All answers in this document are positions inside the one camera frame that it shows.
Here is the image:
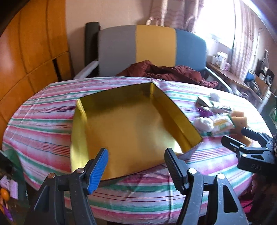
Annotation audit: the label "yellow sponge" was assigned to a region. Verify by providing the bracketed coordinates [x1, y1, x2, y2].
[231, 110, 244, 117]
[230, 127, 252, 147]
[231, 116, 248, 128]

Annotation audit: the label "green yellow snack pack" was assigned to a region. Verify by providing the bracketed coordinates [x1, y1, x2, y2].
[211, 114, 235, 136]

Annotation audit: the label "white plastic bag ball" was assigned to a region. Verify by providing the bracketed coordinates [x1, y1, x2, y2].
[193, 117, 214, 132]

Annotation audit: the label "purple snack pouch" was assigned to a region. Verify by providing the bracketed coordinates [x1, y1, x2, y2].
[197, 107, 213, 117]

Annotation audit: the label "green small carton box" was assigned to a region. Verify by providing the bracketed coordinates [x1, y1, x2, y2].
[196, 96, 214, 108]

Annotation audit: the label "gold tin tray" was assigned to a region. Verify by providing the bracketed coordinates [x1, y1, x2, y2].
[70, 83, 202, 181]

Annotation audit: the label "striped pink green bedsheet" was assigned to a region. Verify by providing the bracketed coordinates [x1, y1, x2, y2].
[1, 76, 274, 225]

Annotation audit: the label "wooden side desk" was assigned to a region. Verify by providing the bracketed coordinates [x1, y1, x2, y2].
[207, 63, 271, 105]

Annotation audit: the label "white boxes on desk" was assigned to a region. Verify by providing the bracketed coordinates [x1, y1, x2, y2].
[211, 52, 228, 70]

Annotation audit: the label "maroon jacket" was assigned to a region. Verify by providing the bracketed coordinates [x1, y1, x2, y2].
[117, 60, 218, 88]

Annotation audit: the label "grey yellow blue armchair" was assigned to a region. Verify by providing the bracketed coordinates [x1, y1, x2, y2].
[74, 25, 232, 93]

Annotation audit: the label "orange wooden wardrobe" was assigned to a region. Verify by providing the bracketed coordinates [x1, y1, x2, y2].
[0, 0, 74, 139]

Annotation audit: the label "pink patterned curtain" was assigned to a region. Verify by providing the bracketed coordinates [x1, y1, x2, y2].
[147, 1, 257, 80]

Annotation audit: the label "black rolled mat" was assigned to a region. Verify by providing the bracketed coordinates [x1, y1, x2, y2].
[84, 22, 100, 66]

